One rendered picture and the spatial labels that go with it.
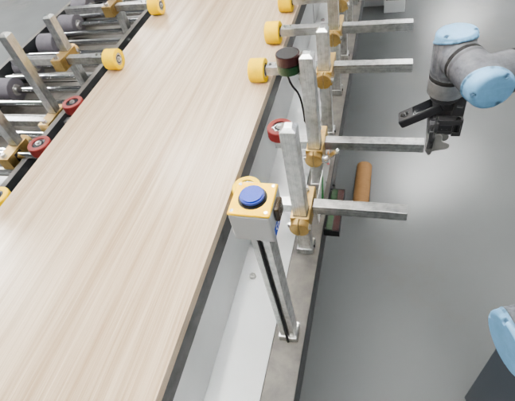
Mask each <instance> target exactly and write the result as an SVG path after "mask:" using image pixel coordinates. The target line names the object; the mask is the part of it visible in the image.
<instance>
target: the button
mask: <svg viewBox="0 0 515 401"><path fill-rule="evenodd" d="M263 199H264V191H263V189H262V188H261V187H259V186H258V185H249V186H248V187H245V188H244V189H242V191H241V192H240V201H241V203H242V204H244V205H246V206H255V205H258V204H259V203H261V202H262V201H263Z"/></svg>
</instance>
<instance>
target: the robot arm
mask: <svg viewBox="0 0 515 401"><path fill-rule="evenodd" d="M479 36H480V34H479V29H478V27H477V26H476V25H472V24H470V23H463V22H458V23H451V24H449V25H445V26H442V27H441V28H439V29H438V30H437V32H436V33H435V39H434V40H433V44H434V45H433V50H432V56H431V66H430V72H429V77H428V82H427V93H428V95H429V96H430V99H428V100H426V101H424V102H422V103H419V104H417V105H415V106H413V107H410V108H408V109H406V110H404V111H401V112H399V114H398V123H399V124H400V126H401V127H402V128H404V127H407V126H410V125H412V124H413V123H417V122H419V121H421V120H423V119H426V118H427V132H426V141H425V151H426V153H427V155H430V154H431V152H432V151H435V150H445V149H447V148H448V147H449V143H447V142H444V141H446V140H447V139H448V138H449V134H450V135H451V136H460V134H461V130H462V125H463V121H464V119H463V115H464V111H465V108H466V101H467V102H469V103H470V104H471V105H473V106H474V107H478V108H490V107H495V106H497V105H498V104H500V103H503V102H504V101H505V100H507V99H508V98H509V97H510V96H511V94H512V93H513V92H515V48H513V49H506V50H503V51H500V52H496V53H488V52H487V51H486V50H485V49H484V48H483V47H482V46H481V45H480V44H479V43H478V38H479ZM488 322H489V328H490V334H491V337H492V339H493V342H494V345H495V347H496V349H497V352H498V354H499V356H500V357H501V359H502V361H503V362H504V364H505V366H506V367H507V368H508V369H509V371H510V372H511V373H512V374H513V375H514V376H515V304H513V305H510V306H500V307H499V308H497V309H495V310H492V311H491V312H490V314H489V318H488Z"/></svg>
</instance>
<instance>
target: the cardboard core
mask: <svg viewBox="0 0 515 401"><path fill-rule="evenodd" d="M371 175H372V165H371V164H370V163H369V162H359V163H358V164H357V172H356V179H355V186H354V192H353V201H364V202H369V193H370V184H371Z"/></svg>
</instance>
